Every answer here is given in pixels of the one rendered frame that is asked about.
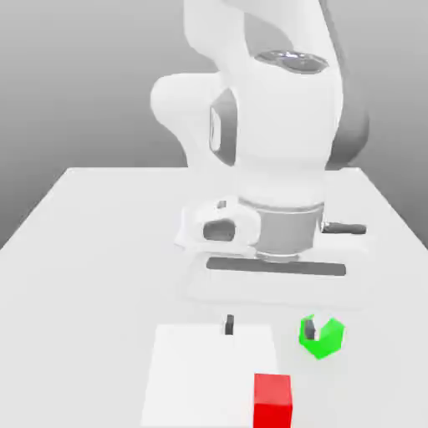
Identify small red cube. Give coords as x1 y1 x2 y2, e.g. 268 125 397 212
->
252 373 293 428

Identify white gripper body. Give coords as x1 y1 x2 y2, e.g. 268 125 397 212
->
184 246 369 309

